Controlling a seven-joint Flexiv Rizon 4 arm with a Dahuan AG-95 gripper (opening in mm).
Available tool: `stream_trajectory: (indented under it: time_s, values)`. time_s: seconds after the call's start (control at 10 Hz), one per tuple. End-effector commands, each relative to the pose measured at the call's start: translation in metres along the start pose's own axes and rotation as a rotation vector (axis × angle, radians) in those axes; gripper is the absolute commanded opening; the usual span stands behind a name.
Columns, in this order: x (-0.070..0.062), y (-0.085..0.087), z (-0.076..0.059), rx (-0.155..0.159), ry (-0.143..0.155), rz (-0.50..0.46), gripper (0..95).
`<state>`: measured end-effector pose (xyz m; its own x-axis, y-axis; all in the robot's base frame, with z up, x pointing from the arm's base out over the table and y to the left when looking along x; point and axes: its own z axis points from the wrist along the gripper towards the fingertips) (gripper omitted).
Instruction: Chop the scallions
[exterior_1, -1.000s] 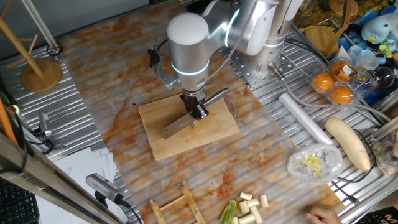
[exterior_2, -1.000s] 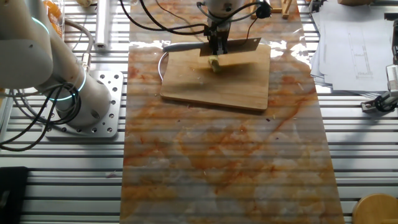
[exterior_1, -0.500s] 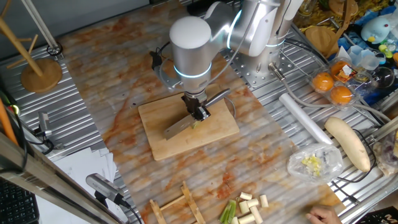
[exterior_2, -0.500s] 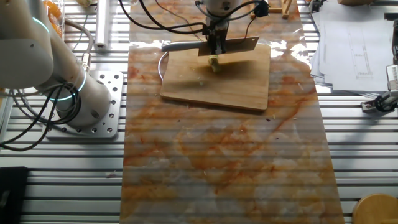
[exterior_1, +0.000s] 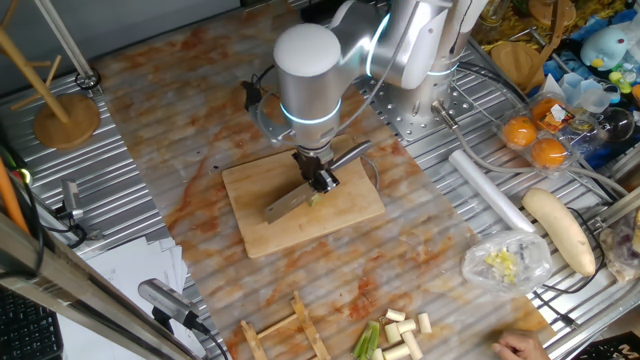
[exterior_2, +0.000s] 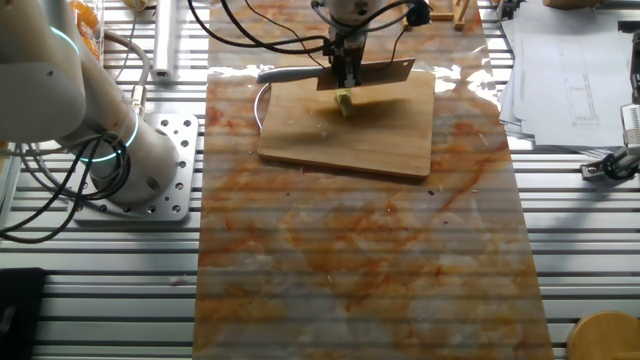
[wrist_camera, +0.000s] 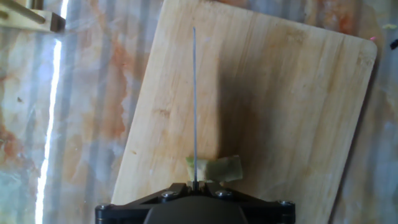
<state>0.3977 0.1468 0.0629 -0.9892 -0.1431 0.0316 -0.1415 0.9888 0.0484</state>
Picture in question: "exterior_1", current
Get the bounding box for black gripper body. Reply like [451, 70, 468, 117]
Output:
[292, 145, 336, 176]

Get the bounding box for steel cleaver knife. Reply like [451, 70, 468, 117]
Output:
[263, 139, 374, 225]

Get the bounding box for wooden knife rack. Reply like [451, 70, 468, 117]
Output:
[239, 290, 332, 360]

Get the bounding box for person hand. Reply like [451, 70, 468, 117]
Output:
[490, 329, 553, 360]

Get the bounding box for wooden cutting board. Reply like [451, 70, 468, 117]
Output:
[221, 133, 387, 260]

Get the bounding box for orange marble patterned mat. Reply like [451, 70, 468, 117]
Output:
[92, 0, 556, 360]

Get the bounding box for white plastic wrap roll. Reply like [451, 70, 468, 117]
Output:
[448, 148, 536, 234]

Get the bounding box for green scallion leaves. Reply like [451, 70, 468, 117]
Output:
[352, 320, 381, 360]

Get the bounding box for chopped scallion bits pile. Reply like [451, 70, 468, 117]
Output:
[483, 248, 519, 285]

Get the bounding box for orange fruit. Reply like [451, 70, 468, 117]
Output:
[529, 137, 568, 169]
[501, 115, 539, 149]
[530, 97, 566, 126]

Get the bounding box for white paper sheets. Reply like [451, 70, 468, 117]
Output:
[57, 234, 211, 360]

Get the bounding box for clear plastic bag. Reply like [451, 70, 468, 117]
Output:
[460, 229, 554, 300]

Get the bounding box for wooden hanger stand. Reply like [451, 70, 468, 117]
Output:
[489, 0, 579, 95]

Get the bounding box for glass jar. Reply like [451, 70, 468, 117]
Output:
[480, 0, 506, 26]

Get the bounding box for white daikon radish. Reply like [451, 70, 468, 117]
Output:
[521, 187, 597, 278]

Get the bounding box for wooden cup tree stand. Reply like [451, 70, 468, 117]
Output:
[0, 0, 102, 151]

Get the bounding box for clear plastic measuring cup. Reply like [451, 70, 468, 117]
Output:
[559, 72, 621, 114]

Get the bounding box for white tripod leg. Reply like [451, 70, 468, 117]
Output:
[32, 0, 104, 94]

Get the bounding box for blue cloth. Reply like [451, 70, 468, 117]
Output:
[542, 9, 640, 171]

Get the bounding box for aluminium profile bar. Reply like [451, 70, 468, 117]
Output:
[594, 187, 640, 226]

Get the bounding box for glass bowl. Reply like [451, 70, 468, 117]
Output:
[597, 106, 636, 143]

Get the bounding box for translucent bag of produce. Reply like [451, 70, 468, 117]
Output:
[598, 209, 640, 285]

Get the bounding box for blue plush toy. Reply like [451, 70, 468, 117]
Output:
[579, 24, 640, 71]

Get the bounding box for small green toy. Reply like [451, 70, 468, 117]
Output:
[607, 69, 634, 96]

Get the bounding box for black keyboard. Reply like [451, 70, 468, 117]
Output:
[0, 287, 65, 360]

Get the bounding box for black printed box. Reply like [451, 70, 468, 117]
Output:
[572, 330, 640, 360]

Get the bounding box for wrist camera on silver bracket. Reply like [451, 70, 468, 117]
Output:
[241, 79, 297, 147]

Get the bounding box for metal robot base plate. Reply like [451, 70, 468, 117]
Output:
[357, 62, 476, 143]

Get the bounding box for gray corrugated hose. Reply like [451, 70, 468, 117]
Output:
[430, 98, 630, 197]

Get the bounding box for silver depth camera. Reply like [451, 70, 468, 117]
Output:
[137, 278, 204, 335]

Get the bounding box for small silver camera on mount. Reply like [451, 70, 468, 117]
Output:
[58, 178, 86, 222]

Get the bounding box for thin black cable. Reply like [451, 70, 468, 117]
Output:
[532, 207, 609, 326]

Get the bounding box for metal frame bar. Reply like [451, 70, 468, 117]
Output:
[0, 212, 196, 360]

